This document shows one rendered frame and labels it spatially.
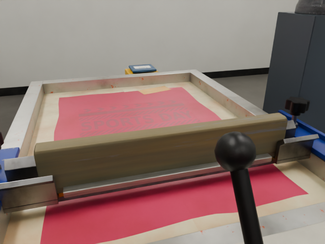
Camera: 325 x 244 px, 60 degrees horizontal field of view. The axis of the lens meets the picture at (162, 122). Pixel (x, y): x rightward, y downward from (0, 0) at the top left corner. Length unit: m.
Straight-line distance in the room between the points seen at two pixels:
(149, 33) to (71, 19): 1.05
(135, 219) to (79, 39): 3.75
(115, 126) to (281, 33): 0.60
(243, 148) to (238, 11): 4.55
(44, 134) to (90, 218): 0.32
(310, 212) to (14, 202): 0.40
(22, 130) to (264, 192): 0.49
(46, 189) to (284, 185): 0.38
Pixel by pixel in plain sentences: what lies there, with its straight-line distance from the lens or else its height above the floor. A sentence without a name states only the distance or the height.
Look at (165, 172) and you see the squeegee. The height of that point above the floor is 0.99.
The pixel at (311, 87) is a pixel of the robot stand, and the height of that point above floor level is 1.00.
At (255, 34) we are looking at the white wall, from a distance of 4.92.
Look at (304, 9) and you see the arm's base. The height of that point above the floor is 1.21.
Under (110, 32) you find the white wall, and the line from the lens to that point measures 4.11.
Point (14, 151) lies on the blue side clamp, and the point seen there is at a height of 1.00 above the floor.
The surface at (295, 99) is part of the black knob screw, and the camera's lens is 0.62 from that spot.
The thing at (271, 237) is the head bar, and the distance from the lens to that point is 0.31.
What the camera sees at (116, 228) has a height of 0.95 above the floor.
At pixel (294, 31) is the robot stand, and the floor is 1.15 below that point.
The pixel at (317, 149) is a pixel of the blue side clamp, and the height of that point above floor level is 1.00.
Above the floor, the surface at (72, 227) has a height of 0.96.
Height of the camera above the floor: 1.25
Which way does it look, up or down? 24 degrees down
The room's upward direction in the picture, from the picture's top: straight up
